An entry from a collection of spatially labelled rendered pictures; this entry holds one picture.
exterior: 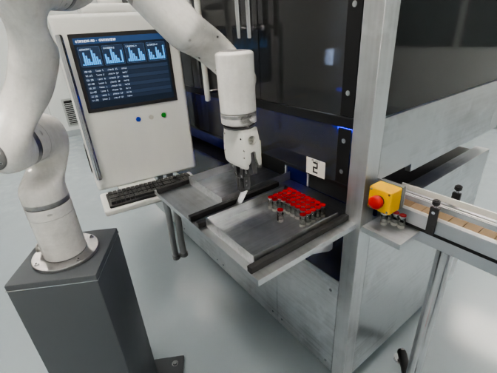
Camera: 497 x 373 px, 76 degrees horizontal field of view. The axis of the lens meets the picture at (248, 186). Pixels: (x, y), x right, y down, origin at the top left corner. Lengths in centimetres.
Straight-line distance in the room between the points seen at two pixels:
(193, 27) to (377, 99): 51
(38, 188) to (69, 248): 20
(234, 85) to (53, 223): 65
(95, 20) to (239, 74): 95
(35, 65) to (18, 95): 8
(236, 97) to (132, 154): 101
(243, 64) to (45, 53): 44
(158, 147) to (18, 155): 85
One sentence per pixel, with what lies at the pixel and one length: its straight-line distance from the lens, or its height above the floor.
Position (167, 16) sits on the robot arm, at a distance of 74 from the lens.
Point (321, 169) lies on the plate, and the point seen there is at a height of 102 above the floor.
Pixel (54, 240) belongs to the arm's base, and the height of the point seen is 95.
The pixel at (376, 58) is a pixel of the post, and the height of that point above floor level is 137.
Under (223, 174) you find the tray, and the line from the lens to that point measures 144.
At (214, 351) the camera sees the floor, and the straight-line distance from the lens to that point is 184.
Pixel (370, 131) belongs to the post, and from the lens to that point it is 96.
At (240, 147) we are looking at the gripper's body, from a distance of 75.
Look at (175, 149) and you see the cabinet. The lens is 169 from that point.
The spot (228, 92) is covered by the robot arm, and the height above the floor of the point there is 134.
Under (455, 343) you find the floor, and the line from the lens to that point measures 205.
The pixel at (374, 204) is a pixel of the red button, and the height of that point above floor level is 100.
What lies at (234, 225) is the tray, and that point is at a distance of 106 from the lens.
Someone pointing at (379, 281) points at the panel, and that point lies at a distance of 141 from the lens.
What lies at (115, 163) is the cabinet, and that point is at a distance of 165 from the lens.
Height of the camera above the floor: 146
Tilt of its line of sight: 26 degrees down
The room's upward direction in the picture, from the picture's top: 4 degrees counter-clockwise
